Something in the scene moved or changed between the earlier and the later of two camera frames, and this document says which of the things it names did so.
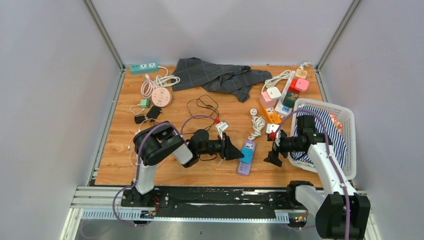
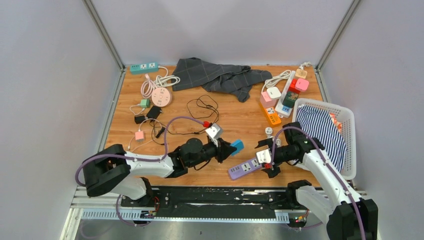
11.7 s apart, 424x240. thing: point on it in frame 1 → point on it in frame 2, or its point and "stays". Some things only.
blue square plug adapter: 247,152 → 239,145
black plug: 139,119 stays
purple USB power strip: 244,168 → 244,168
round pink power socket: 161,97 stays
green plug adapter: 145,103 stays
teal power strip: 144,68 stays
